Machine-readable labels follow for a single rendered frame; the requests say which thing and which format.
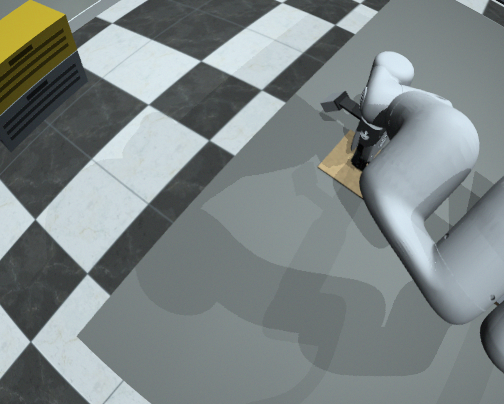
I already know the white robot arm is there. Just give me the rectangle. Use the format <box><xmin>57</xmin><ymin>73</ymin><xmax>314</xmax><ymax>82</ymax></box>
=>
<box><xmin>321</xmin><ymin>51</ymin><xmax>504</xmax><ymax>325</ymax></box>

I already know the tan mottled mat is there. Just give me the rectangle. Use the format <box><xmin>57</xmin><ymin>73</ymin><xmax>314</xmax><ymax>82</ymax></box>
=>
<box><xmin>317</xmin><ymin>130</ymin><xmax>363</xmax><ymax>199</ymax></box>

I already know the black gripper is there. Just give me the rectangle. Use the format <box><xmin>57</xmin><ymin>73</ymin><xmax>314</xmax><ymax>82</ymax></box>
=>
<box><xmin>351</xmin><ymin>117</ymin><xmax>389</xmax><ymax>171</ymax></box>

